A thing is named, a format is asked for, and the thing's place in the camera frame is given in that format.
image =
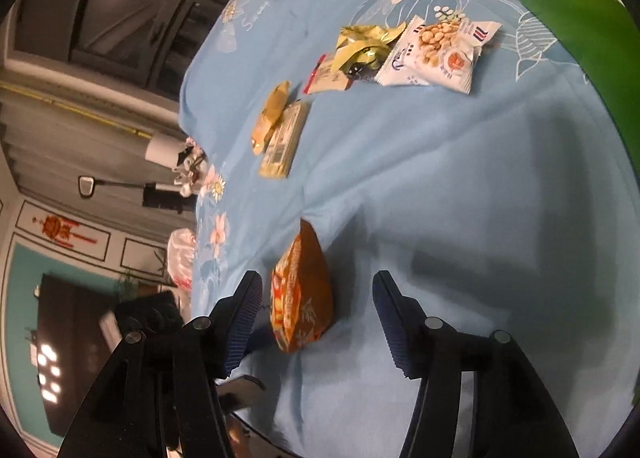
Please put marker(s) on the yellow snack packet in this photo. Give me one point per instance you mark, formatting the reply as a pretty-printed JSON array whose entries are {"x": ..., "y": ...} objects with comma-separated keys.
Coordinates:
[{"x": 272, "y": 110}]

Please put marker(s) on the red wall ornament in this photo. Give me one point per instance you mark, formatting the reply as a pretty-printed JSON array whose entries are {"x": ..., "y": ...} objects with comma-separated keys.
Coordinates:
[{"x": 57, "y": 230}]

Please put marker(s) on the green crumpled snack packet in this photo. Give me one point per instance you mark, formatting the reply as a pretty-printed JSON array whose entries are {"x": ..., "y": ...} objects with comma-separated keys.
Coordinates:
[{"x": 360, "y": 45}]

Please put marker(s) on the white peanut snack packet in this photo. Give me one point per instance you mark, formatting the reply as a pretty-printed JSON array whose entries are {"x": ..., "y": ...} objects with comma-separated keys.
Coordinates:
[{"x": 440, "y": 58}]

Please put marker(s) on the black stand with mirror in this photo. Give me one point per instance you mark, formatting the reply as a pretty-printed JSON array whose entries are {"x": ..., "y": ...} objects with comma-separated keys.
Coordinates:
[{"x": 87, "y": 186}]

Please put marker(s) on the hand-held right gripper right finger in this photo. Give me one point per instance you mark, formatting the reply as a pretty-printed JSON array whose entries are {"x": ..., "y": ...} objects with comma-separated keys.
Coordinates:
[{"x": 395, "y": 325}]

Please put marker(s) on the green potted plant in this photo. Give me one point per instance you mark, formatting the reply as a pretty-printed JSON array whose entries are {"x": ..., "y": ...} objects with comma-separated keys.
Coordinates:
[{"x": 135, "y": 278}]

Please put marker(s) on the blue floral blanket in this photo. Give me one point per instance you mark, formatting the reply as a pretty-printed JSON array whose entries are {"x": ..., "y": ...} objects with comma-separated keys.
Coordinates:
[{"x": 425, "y": 178}]

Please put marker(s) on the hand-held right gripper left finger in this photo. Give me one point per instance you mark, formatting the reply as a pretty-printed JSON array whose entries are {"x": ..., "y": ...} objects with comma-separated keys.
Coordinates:
[{"x": 244, "y": 320}]

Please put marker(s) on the beige red-edged snack packet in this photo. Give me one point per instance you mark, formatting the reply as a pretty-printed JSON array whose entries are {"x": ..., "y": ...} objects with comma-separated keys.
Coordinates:
[{"x": 327, "y": 78}]

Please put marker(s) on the silver crumpled wrappers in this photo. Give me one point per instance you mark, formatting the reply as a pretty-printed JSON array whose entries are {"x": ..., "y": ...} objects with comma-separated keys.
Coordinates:
[{"x": 189, "y": 168}]

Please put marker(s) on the white plastic bag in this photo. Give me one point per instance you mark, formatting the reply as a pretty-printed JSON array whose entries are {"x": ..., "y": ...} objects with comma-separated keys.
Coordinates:
[{"x": 181, "y": 258}]

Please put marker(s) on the white paper roll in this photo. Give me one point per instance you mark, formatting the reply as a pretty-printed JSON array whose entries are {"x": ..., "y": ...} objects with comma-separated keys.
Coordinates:
[{"x": 162, "y": 150}]

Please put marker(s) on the black box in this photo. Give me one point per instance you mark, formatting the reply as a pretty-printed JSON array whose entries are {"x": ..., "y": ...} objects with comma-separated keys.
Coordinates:
[{"x": 160, "y": 197}]

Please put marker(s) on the pale green flat snack packet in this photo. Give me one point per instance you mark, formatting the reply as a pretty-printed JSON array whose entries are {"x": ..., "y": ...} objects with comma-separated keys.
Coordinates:
[{"x": 286, "y": 148}]

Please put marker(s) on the orange snack packet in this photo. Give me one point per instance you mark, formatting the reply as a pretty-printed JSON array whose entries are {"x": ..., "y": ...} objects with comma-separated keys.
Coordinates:
[{"x": 305, "y": 288}]

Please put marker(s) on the dark framed window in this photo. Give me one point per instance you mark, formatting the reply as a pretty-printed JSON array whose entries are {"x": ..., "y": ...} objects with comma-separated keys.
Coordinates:
[{"x": 110, "y": 23}]

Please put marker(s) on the black television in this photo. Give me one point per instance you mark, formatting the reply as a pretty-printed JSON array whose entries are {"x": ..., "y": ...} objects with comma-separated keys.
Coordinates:
[{"x": 75, "y": 328}]

